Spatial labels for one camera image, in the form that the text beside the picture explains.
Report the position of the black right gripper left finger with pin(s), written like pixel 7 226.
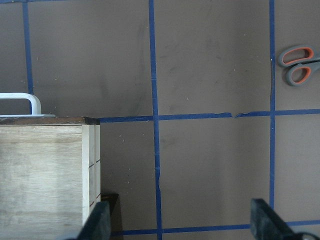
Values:
pixel 98 224

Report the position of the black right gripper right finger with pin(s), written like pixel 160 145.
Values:
pixel 265 223

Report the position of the wooden drawer with white handle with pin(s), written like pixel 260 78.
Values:
pixel 49 173

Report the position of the grey orange scissors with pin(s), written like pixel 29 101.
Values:
pixel 299 58

